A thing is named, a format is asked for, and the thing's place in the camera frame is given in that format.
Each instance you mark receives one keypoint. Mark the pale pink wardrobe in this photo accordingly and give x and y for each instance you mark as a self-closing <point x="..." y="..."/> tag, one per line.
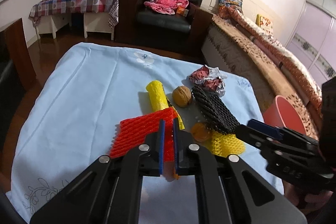
<point x="312" y="29"/>

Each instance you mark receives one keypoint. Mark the person's right hand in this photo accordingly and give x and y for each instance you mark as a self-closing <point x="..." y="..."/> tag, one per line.
<point x="312" y="200"/>

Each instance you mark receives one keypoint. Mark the black leather armchair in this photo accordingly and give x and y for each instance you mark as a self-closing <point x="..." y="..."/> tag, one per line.
<point x="162" y="22"/>

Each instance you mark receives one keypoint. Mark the yellow foam net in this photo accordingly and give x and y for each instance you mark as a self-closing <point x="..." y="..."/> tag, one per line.
<point x="156" y="95"/>
<point x="225" y="144"/>

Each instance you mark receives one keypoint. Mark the brown walnut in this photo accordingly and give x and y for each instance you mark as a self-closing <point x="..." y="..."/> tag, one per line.
<point x="182" y="96"/>

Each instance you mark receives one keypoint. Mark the white side table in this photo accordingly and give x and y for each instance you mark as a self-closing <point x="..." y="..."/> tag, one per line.
<point x="97" y="23"/>

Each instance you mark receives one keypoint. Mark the red foam fruit net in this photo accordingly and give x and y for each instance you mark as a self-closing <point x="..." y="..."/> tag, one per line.
<point x="131" y="134"/>

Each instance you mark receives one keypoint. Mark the pink plastic bucket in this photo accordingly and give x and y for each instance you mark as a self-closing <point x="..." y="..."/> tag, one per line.
<point x="283" y="113"/>

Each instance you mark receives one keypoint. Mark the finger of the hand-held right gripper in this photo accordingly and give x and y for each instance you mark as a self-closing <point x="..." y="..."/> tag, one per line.
<point x="257" y="138"/>
<point x="262" y="127"/>

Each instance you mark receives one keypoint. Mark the crumpled red white paper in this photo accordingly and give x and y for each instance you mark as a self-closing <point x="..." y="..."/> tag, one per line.
<point x="203" y="75"/>

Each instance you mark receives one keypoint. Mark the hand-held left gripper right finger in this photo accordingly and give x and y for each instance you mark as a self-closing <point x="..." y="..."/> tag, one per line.
<point x="176" y="150"/>

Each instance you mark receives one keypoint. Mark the pink dotted garment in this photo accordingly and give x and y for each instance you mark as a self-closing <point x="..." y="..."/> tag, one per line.
<point x="164" y="3"/>

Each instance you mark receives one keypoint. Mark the yellow floral pillow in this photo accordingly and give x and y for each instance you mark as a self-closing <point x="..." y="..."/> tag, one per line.
<point x="264" y="20"/>

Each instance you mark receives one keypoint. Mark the checkered tablecloth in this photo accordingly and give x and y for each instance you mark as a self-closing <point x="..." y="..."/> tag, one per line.
<point x="71" y="3"/>

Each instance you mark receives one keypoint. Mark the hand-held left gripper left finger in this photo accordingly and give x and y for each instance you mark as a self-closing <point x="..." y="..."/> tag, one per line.
<point x="162" y="150"/>

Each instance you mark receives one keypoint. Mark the orange dotted floral quilt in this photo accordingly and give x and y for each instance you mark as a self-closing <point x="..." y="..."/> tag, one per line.
<point x="283" y="56"/>

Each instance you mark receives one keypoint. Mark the small orange box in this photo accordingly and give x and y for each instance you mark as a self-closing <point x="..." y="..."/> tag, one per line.
<point x="182" y="11"/>

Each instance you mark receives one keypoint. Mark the black foam fruit net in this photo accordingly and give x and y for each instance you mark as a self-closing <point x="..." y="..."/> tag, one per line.
<point x="215" y="111"/>

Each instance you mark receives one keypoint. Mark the colourful patterned pillow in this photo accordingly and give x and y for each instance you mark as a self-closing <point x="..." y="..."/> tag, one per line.
<point x="231" y="1"/>

